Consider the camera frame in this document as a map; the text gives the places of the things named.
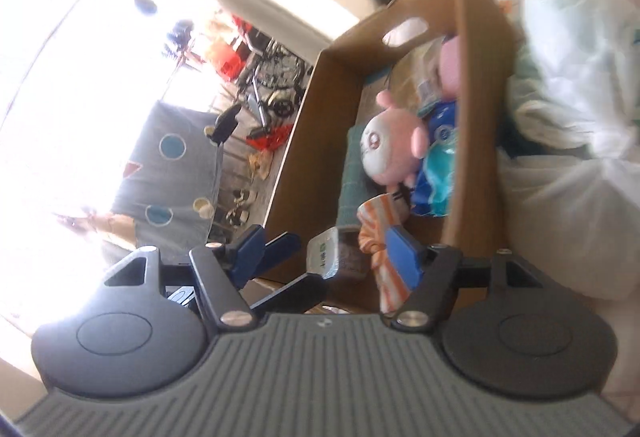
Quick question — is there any brown cardboard box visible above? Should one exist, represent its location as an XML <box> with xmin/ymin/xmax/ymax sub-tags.
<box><xmin>264</xmin><ymin>0</ymin><xmax>517</xmax><ymax>314</ymax></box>

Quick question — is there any teal towel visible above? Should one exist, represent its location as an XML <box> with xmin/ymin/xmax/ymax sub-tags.
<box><xmin>337</xmin><ymin>124</ymin><xmax>374</xmax><ymax>230</ymax></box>

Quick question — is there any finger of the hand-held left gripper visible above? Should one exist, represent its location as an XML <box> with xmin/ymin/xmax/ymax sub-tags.
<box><xmin>259</xmin><ymin>232</ymin><xmax>302</xmax><ymax>277</ymax></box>
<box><xmin>250</xmin><ymin>273</ymin><xmax>329</xmax><ymax>315</ymax></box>

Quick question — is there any black padded rest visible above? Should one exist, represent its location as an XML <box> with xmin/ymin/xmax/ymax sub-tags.
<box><xmin>210</xmin><ymin>104</ymin><xmax>240</xmax><ymax>144</ymax></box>

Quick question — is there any clear cotton swab packet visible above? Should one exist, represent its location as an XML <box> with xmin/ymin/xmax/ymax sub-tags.
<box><xmin>389</xmin><ymin>42</ymin><xmax>447</xmax><ymax>114</ymax></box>

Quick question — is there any grey sheet with circles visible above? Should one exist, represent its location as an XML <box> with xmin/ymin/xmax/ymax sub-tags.
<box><xmin>109</xmin><ymin>100</ymin><xmax>227</xmax><ymax>244</ymax></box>

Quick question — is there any blue knit garment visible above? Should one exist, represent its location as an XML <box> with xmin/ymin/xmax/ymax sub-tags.
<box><xmin>167</xmin><ymin>20</ymin><xmax>197</xmax><ymax>55</ymax></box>

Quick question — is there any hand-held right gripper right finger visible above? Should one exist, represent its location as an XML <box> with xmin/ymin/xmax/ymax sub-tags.
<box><xmin>387</xmin><ymin>224</ymin><xmax>543</xmax><ymax>330</ymax></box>

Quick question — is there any pink mesh sponge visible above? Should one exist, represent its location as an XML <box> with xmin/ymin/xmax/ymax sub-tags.
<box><xmin>436</xmin><ymin>34</ymin><xmax>467</xmax><ymax>99</ymax></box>

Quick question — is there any wheelchair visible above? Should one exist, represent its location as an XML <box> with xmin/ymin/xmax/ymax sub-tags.
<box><xmin>239</xmin><ymin>42</ymin><xmax>309</xmax><ymax>119</ymax></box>

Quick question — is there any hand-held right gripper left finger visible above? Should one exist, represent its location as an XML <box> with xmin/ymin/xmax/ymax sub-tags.
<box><xmin>102</xmin><ymin>224</ymin><xmax>266</xmax><ymax>330</ymax></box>

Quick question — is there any pink plush toy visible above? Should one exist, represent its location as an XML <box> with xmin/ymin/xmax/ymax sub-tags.
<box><xmin>359</xmin><ymin>90</ymin><xmax>431</xmax><ymax>189</ymax></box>

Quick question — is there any blue wet wipes packet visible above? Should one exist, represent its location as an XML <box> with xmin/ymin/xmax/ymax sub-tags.
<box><xmin>411</xmin><ymin>100</ymin><xmax>459</xmax><ymax>219</ymax></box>

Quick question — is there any red plastic bag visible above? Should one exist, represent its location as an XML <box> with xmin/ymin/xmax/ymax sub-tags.
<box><xmin>247</xmin><ymin>127</ymin><xmax>292</xmax><ymax>151</ymax></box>
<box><xmin>207</xmin><ymin>36</ymin><xmax>247</xmax><ymax>79</ymax></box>

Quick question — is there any orange striped knotted cloth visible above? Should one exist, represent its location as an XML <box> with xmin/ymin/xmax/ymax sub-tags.
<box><xmin>356</xmin><ymin>194</ymin><xmax>417</xmax><ymax>314</ymax></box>

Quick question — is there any white plastic bag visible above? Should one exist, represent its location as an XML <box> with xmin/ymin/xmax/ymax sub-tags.
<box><xmin>499</xmin><ymin>0</ymin><xmax>640</xmax><ymax>302</ymax></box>

